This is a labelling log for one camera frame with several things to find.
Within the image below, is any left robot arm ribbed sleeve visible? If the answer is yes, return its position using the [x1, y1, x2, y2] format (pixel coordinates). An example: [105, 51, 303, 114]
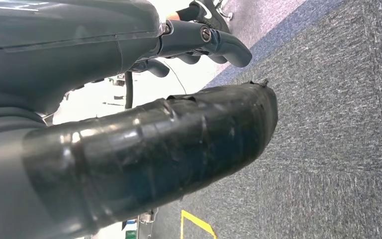
[0, 107, 52, 239]

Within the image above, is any person's foot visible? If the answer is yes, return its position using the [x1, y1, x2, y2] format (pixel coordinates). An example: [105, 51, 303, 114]
[177, 0, 232, 34]

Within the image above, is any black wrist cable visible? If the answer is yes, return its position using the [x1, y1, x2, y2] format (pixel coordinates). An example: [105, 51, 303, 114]
[124, 71, 134, 110]

